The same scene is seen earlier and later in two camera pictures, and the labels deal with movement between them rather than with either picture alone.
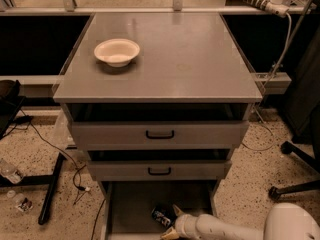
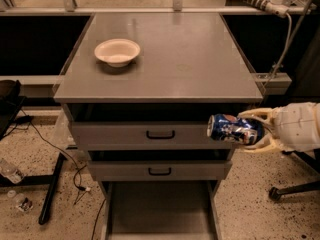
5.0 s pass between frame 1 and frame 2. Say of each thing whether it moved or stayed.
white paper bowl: stayed
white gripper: moved
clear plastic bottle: stayed
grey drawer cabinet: stayed
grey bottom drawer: stayed
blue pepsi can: moved
